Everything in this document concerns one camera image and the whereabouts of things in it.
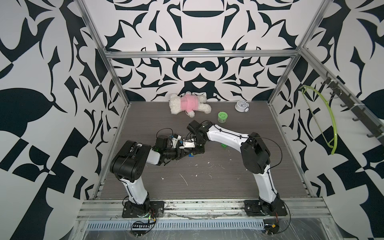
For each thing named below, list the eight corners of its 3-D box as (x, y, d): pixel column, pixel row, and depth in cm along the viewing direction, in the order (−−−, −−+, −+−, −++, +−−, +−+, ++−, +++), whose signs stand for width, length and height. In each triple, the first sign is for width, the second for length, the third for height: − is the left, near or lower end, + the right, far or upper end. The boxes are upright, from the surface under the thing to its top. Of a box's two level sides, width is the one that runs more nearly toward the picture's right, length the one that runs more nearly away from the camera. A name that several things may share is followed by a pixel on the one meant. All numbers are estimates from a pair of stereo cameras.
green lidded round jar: (218, 122, 108) (218, 119, 105) (217, 115, 113) (217, 111, 110) (227, 122, 108) (228, 119, 106) (226, 115, 113) (227, 111, 110)
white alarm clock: (236, 112, 114) (237, 109, 112) (234, 103, 121) (234, 100, 119) (249, 112, 114) (250, 109, 112) (246, 103, 121) (247, 100, 119)
